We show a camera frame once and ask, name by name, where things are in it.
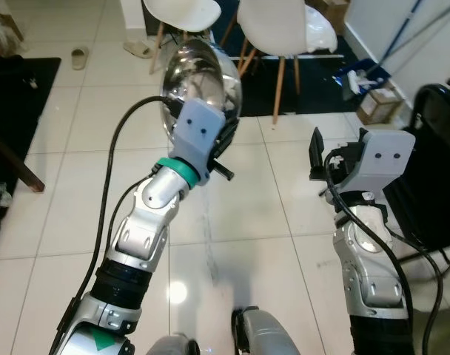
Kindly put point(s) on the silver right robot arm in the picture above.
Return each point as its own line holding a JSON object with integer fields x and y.
{"x": 369, "y": 274}

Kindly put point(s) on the brown cardboard carton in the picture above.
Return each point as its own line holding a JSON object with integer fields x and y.
{"x": 334, "y": 13}

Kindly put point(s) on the grey left robot leg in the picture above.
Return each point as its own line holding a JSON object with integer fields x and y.
{"x": 173, "y": 346}

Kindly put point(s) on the grey robot leg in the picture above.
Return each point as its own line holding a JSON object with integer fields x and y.
{"x": 173, "y": 346}
{"x": 269, "y": 333}

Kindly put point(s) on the grey-blue wrist camera mount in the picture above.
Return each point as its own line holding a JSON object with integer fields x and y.
{"x": 380, "y": 159}
{"x": 195, "y": 137}

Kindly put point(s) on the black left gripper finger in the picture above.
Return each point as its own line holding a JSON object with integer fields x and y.
{"x": 231, "y": 129}

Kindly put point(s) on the shiny steel bowl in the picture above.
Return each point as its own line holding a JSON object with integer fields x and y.
{"x": 199, "y": 74}

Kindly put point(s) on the white plastic bag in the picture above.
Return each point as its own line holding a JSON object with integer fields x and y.
{"x": 321, "y": 33}

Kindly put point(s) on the black folding chair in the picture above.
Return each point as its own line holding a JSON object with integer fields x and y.
{"x": 432, "y": 170}

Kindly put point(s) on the black floor mat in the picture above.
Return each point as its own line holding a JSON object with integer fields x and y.
{"x": 18, "y": 103}

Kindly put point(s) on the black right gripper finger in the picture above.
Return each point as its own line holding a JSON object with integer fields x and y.
{"x": 317, "y": 155}

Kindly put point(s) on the grey-blue right wrist camera mount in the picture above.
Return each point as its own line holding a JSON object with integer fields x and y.
{"x": 380, "y": 159}

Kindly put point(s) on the dark blue rug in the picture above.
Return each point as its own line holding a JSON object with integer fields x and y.
{"x": 321, "y": 85}

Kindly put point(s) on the small cardboard box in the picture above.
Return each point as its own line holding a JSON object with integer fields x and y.
{"x": 379, "y": 107}

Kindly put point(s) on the grey right robot leg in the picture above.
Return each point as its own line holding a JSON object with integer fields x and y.
{"x": 269, "y": 333}

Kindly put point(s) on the grey-blue left wrist camera mount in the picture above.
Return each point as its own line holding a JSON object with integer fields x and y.
{"x": 195, "y": 137}

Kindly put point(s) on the white chair with wooden legs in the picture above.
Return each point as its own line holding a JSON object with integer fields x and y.
{"x": 180, "y": 11}
{"x": 277, "y": 26}

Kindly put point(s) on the dark brown furniture leg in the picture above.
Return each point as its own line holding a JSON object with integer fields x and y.
{"x": 18, "y": 164}

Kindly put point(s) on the beige slipper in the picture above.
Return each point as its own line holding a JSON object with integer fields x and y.
{"x": 80, "y": 58}
{"x": 138, "y": 49}

